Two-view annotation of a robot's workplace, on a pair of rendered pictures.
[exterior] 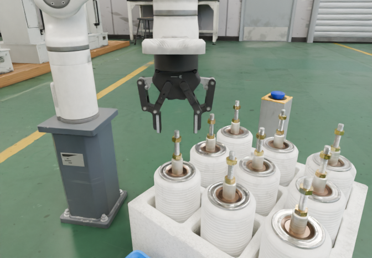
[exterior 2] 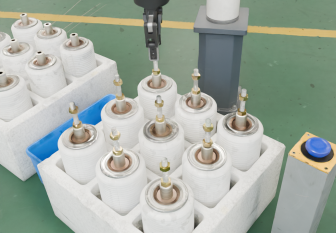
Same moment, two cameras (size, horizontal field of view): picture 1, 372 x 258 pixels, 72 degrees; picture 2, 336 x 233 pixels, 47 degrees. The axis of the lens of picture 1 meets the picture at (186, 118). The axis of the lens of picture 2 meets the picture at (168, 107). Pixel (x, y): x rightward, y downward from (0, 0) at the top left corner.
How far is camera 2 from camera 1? 0.93 m
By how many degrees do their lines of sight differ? 79
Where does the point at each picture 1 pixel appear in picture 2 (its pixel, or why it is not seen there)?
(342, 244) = (92, 199)
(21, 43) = not seen: outside the picture
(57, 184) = (245, 71)
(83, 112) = (209, 12)
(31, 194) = not seen: hidden behind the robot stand
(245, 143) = (220, 135)
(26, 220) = not seen: hidden behind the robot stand
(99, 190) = (201, 80)
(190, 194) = (140, 98)
